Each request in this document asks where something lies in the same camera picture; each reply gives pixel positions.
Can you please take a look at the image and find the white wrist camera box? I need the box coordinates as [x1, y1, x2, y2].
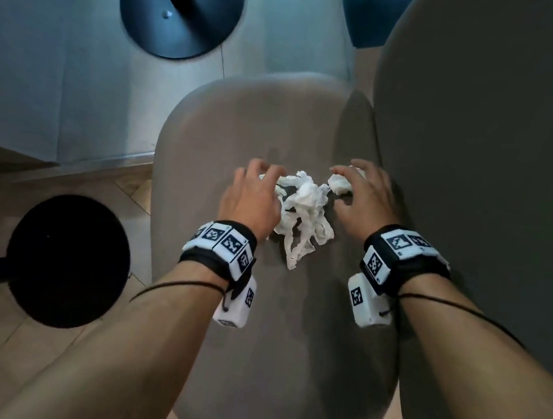
[212, 272, 259, 331]
[342, 272, 397, 332]

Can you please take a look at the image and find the pile of white tissues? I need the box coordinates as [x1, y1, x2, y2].
[249, 165, 343, 276]

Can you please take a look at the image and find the dark blue round table base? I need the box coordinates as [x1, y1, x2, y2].
[113, 0, 245, 68]

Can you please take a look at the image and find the person's left forearm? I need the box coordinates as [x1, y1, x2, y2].
[0, 241, 231, 419]

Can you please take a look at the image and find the black round table base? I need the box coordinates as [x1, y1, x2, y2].
[0, 186, 139, 336]

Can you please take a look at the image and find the blue sofa bench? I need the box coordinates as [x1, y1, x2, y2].
[332, 0, 423, 56]

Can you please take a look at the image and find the person's right forearm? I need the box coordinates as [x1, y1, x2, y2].
[384, 270, 553, 419]

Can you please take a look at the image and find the black marker wrist strap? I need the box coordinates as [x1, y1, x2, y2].
[356, 220, 456, 305]
[176, 215, 261, 299]

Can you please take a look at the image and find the metal floor edge strip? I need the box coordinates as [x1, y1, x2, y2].
[57, 142, 157, 182]

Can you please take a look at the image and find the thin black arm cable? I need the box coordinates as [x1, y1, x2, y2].
[129, 273, 234, 314]
[377, 289, 530, 350]

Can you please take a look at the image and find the person's left hand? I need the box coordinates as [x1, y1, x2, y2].
[214, 154, 290, 246]

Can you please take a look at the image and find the person's right hand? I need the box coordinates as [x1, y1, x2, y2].
[322, 155, 410, 241]

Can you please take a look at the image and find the grey upholstered chair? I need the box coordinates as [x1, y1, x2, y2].
[125, 0, 553, 419]

